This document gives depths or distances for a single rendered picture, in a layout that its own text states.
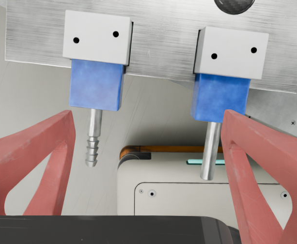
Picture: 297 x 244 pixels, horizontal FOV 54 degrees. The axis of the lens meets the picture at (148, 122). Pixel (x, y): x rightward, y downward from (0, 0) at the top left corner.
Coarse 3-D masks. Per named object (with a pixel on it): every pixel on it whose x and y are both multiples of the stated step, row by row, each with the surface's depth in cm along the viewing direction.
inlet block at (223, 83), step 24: (216, 48) 23; (240, 48) 23; (264, 48) 23; (216, 72) 23; (240, 72) 23; (192, 96) 27; (216, 96) 25; (240, 96) 25; (216, 120) 25; (216, 144) 26
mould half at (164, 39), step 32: (32, 0) 25; (64, 0) 25; (96, 0) 25; (128, 0) 25; (160, 0) 25; (192, 0) 25; (256, 0) 25; (288, 0) 25; (32, 32) 25; (160, 32) 25; (192, 32) 25; (288, 32) 25; (64, 64) 26; (160, 64) 26; (192, 64) 26; (288, 64) 26
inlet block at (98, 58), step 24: (72, 24) 23; (96, 24) 23; (120, 24) 23; (72, 48) 23; (96, 48) 23; (120, 48) 23; (72, 72) 24; (96, 72) 24; (120, 72) 24; (72, 96) 25; (96, 96) 25; (120, 96) 25; (96, 120) 26; (96, 144) 27
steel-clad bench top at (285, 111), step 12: (0, 0) 30; (180, 84) 31; (192, 84) 31; (252, 96) 32; (264, 96) 32; (276, 96) 32; (288, 96) 32; (252, 108) 32; (264, 108) 32; (276, 108) 32; (288, 108) 32; (264, 120) 32; (276, 120) 32; (288, 120) 32; (288, 132) 32
